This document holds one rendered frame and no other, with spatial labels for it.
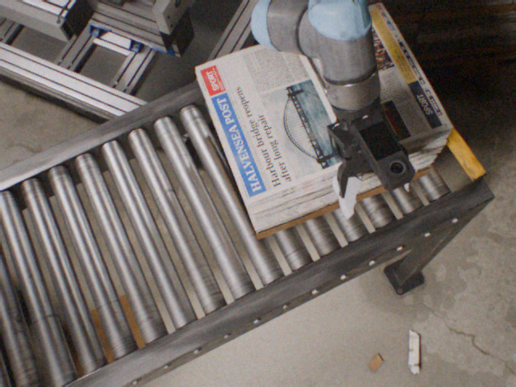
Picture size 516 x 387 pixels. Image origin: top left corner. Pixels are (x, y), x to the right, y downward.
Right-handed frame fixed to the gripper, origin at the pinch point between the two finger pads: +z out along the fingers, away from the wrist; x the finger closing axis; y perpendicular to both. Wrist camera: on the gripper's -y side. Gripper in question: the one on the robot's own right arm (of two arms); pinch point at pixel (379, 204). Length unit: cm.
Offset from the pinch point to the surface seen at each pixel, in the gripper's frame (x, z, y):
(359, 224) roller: -0.4, 16.2, 13.0
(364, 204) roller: -3.8, 15.2, 16.5
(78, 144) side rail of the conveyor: 47, -6, 51
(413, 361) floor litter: -13, 100, 26
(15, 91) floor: 81, 19, 167
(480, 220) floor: -59, 85, 54
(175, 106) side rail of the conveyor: 23, -5, 50
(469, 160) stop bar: -26.8, 13.4, 13.6
